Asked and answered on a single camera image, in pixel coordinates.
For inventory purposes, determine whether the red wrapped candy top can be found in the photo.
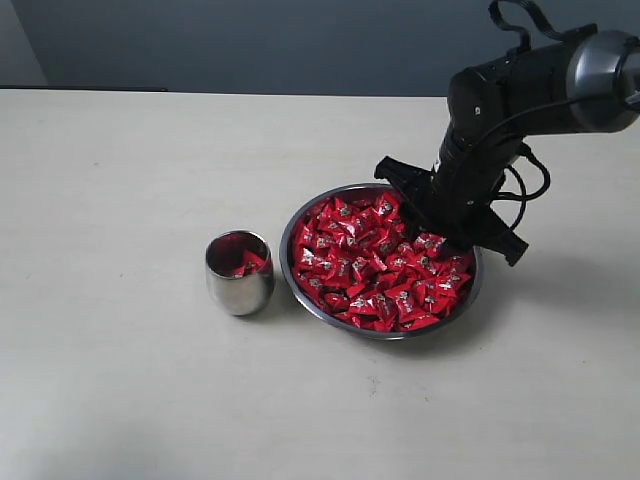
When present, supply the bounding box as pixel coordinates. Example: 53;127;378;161
374;191;400;221

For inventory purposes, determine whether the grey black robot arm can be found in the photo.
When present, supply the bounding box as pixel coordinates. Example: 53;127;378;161
374;30;639;265

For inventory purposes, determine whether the black cable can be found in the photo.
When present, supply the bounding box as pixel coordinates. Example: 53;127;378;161
487;0;640;236

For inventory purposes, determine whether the metal bowl of red candies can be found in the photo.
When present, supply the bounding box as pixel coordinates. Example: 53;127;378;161
279;183;485;341

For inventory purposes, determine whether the red wrapped candy front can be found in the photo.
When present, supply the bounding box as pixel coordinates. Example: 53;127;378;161
348;293;399;332

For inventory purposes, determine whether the red candy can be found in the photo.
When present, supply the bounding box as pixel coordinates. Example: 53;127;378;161
374;191;400;221
435;271;473;298
348;293;399;332
294;247;332;275
216;235;266;278

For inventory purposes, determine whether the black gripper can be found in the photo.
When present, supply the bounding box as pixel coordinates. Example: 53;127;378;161
374;125;529;267

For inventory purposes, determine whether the stainless steel cup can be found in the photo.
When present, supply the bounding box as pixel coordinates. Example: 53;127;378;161
205;230;275;316

